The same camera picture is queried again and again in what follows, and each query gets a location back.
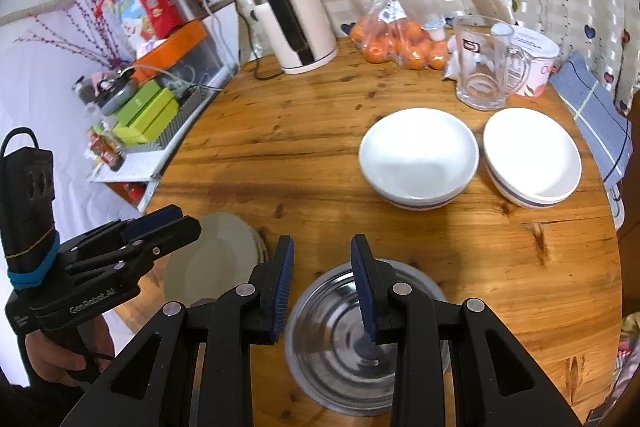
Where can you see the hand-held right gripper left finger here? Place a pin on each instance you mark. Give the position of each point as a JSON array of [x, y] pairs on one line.
[[282, 292]]

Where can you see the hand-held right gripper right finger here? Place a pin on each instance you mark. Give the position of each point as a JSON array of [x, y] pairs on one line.
[[362, 292]]

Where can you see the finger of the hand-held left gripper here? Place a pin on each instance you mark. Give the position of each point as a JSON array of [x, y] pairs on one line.
[[170, 237], [150, 224]]

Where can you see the stainless steel bowl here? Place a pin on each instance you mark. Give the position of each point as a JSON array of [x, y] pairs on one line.
[[325, 347]]

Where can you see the white bowl blue stripe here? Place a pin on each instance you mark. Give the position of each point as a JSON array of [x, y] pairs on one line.
[[530, 152], [415, 152]]

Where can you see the person's left forearm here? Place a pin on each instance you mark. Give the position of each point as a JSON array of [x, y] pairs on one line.
[[35, 407]]

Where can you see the person's left hand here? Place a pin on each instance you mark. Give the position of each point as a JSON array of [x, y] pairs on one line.
[[50, 362]]

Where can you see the red container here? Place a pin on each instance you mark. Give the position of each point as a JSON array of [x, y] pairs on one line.
[[134, 192]]

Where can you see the white side shelf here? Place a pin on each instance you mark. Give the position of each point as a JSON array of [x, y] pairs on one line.
[[135, 167]]

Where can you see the red label jar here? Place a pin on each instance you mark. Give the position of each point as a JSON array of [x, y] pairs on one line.
[[110, 154]]

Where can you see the dark green box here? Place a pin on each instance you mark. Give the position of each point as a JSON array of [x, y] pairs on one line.
[[137, 104]]

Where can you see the grey zigzag patterned box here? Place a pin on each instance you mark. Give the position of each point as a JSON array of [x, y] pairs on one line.
[[190, 109]]

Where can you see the glass jar dark lid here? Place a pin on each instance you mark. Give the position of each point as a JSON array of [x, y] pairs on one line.
[[84, 92]]

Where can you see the grey oval case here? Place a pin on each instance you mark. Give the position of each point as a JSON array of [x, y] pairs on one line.
[[120, 97]]

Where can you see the purple flower branches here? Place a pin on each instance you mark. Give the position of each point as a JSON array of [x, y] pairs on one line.
[[107, 42]]

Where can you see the clear box orange lid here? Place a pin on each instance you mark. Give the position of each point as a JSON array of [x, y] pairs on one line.
[[180, 39]]

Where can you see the white pole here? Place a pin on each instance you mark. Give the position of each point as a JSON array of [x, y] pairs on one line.
[[35, 9]]

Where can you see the clear glass mug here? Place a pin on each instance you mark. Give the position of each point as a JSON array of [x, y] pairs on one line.
[[475, 82]]

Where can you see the white plastic packet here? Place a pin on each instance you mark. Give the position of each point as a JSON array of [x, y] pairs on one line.
[[452, 67]]

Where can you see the cream electric kettle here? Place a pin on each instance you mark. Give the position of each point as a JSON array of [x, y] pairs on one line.
[[310, 32]]

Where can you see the small white jelly cup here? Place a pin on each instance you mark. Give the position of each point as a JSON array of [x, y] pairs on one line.
[[434, 29]]

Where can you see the brown wooden cabinet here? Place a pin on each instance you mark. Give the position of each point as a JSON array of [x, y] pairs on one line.
[[631, 207]]

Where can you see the white printed cup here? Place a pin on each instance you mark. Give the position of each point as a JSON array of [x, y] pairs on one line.
[[542, 67]]

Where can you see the blue checked cloth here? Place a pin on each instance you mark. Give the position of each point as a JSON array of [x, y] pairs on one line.
[[590, 107]]

